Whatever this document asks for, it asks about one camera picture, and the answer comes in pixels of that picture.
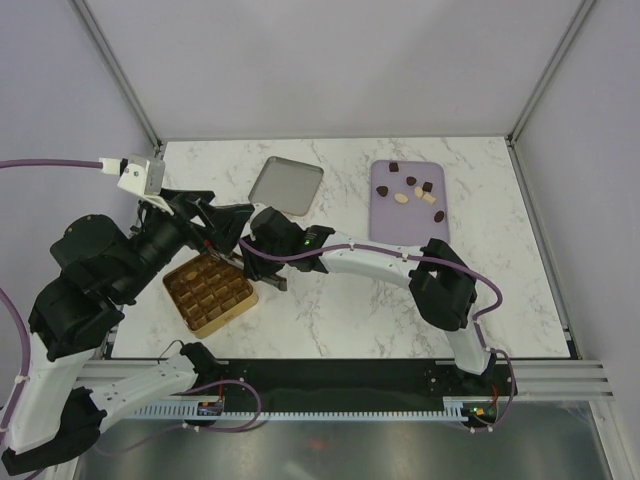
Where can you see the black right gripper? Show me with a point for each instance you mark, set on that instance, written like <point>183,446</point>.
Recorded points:
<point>254,267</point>

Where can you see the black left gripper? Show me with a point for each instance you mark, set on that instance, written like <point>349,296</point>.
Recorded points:
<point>191,204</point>

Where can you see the metal tongs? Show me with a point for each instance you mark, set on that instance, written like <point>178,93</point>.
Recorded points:
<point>255,269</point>

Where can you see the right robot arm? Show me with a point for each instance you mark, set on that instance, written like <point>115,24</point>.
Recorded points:
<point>443,288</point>

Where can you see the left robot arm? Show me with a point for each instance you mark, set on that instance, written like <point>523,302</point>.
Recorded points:
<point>102,270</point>

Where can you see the silver tin lid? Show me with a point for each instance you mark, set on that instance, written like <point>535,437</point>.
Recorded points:
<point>286,185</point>

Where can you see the lilac plastic tray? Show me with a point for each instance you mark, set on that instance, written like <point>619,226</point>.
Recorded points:
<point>408,203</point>

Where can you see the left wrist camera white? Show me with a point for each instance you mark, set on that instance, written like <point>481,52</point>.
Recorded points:
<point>143,178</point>

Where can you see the white slotted cable duct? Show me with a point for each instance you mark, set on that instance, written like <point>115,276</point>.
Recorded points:
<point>196,411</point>

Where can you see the left aluminium frame post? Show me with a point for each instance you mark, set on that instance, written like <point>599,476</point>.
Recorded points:
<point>98,38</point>

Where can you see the aluminium frame post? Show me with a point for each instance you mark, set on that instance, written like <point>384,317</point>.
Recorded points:
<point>98,38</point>
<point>560,53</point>

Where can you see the right aluminium frame post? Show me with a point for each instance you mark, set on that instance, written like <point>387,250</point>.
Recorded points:
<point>560,53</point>

